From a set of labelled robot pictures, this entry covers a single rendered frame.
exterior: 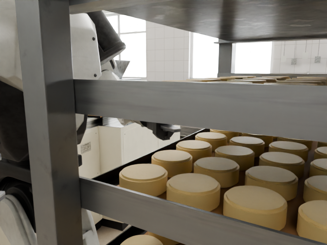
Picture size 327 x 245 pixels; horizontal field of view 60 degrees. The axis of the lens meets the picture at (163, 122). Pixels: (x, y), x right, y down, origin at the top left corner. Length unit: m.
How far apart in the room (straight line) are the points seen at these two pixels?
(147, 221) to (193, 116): 0.10
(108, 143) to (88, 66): 1.54
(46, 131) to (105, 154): 1.95
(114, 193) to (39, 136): 0.08
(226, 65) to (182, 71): 4.52
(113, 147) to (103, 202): 1.87
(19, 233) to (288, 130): 0.59
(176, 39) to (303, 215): 5.04
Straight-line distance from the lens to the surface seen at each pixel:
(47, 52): 0.24
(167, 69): 5.28
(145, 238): 0.35
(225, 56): 0.63
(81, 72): 0.62
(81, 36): 0.63
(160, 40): 5.39
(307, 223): 0.23
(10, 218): 0.69
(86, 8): 0.27
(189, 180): 0.27
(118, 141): 2.09
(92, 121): 2.12
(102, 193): 0.26
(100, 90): 0.24
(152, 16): 0.32
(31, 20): 0.25
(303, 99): 0.17
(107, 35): 0.79
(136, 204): 0.24
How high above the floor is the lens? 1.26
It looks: 11 degrees down
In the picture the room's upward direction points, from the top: straight up
